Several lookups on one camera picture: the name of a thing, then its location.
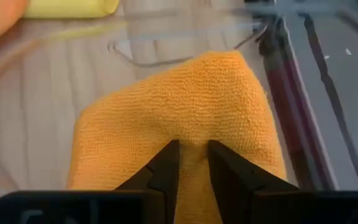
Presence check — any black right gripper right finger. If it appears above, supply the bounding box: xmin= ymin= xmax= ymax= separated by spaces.
xmin=208 ymin=139 xmax=298 ymax=224

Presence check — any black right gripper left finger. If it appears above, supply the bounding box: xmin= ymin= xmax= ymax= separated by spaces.
xmin=116 ymin=139 xmax=180 ymax=224

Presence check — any yellow microfiber towel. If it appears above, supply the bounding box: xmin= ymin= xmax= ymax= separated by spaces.
xmin=23 ymin=0 xmax=121 ymax=19

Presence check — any clear plastic bin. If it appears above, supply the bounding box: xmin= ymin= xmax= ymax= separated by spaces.
xmin=0 ymin=0 xmax=291 ymax=194

